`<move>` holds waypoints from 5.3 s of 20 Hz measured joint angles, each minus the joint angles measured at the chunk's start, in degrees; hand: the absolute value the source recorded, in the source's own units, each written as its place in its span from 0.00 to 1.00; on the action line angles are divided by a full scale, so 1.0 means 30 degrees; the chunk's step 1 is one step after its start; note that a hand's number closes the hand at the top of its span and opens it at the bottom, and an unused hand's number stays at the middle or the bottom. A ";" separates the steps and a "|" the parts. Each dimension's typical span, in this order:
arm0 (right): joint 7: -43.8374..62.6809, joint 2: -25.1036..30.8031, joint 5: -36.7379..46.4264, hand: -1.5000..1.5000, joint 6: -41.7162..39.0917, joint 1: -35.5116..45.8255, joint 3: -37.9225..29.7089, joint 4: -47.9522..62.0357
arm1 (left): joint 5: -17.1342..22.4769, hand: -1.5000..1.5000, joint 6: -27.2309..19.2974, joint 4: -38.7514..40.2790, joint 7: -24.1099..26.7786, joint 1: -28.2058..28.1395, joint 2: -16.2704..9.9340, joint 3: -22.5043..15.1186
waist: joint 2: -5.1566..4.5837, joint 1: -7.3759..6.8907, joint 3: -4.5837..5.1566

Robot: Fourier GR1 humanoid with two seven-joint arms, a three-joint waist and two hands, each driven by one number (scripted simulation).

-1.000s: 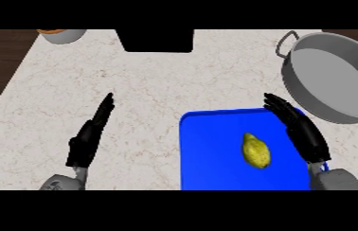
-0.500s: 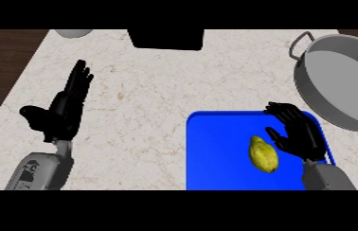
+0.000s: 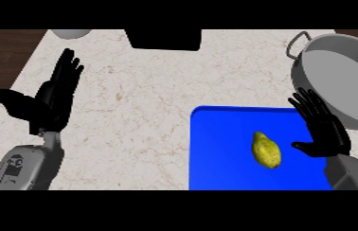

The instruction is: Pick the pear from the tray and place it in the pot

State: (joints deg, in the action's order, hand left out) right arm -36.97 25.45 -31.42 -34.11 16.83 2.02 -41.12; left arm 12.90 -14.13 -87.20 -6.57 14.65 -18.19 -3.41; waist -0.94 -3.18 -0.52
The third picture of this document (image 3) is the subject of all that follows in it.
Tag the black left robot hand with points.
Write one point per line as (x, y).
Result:
(55, 99)

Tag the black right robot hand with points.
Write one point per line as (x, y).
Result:
(326, 130)

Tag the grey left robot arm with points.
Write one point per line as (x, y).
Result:
(33, 165)

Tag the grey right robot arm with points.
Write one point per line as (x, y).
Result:
(342, 173)

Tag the yellow pear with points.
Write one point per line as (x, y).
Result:
(267, 150)

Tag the grey metal pot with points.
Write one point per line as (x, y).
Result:
(330, 74)

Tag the blue tray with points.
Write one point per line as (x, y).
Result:
(247, 152)

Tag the grey round bowl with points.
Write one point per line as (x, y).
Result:
(71, 33)

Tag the black appliance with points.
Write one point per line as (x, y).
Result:
(163, 39)

